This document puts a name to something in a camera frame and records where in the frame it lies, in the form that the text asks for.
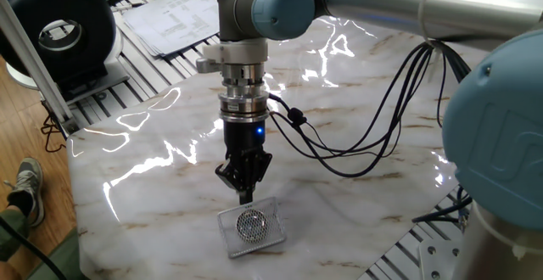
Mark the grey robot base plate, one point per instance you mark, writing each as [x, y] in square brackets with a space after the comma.
[437, 259]

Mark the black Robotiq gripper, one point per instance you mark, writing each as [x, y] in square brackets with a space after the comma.
[244, 138]

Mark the clear acrylic cover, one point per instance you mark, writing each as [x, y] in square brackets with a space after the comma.
[273, 212]

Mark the white marble pattern mat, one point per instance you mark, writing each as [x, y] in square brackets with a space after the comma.
[339, 186]

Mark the grey sneaker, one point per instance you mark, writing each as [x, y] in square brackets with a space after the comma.
[29, 186]

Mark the stack of printed papers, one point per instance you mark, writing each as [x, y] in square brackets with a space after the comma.
[178, 21]

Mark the silver blue UR5 robot arm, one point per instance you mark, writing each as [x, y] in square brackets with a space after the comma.
[424, 4]

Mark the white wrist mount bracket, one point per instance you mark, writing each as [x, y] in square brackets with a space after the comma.
[237, 55]

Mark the aluminium frame post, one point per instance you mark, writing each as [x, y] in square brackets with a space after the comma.
[38, 76]

